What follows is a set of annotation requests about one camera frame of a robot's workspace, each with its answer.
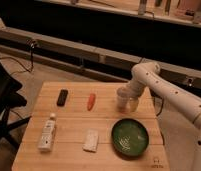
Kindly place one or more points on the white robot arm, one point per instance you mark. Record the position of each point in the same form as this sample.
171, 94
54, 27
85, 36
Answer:
147, 75

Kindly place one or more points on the orange carrot toy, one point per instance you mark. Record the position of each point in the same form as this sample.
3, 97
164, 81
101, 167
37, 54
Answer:
91, 101

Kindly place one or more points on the green ceramic bowl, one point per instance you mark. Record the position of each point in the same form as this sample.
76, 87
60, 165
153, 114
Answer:
129, 137

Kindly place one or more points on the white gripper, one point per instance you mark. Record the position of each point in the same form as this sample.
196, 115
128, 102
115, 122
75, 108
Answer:
133, 104

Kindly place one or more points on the black rectangular block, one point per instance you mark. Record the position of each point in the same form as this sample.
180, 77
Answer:
62, 97

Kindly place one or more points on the white sponge block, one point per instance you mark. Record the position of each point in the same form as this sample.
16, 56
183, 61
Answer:
91, 141

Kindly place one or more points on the white bottle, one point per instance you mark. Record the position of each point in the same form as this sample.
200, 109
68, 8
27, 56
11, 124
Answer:
46, 139

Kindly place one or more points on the black office chair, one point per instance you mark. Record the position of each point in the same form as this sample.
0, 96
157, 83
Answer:
9, 98

